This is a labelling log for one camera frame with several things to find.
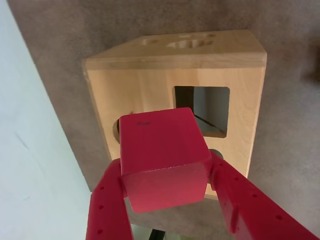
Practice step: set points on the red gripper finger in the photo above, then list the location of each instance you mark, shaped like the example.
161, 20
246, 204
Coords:
107, 212
255, 212

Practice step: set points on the red wooden cube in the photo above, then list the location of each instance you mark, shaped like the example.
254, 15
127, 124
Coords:
162, 155

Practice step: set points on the black furniture base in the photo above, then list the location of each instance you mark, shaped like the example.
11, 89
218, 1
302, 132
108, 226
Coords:
156, 235

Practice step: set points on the wooden shape sorter box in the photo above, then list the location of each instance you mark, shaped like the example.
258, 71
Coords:
150, 85

